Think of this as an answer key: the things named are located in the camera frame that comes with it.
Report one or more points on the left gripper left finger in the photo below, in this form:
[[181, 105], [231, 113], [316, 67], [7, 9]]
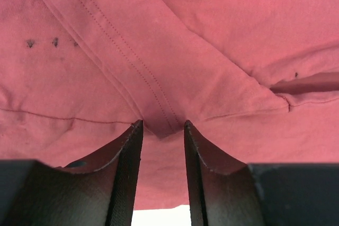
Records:
[[98, 189]]

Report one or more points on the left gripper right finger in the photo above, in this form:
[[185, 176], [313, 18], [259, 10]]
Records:
[[225, 191]]

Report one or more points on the pink t shirt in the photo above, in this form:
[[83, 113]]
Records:
[[258, 78]]

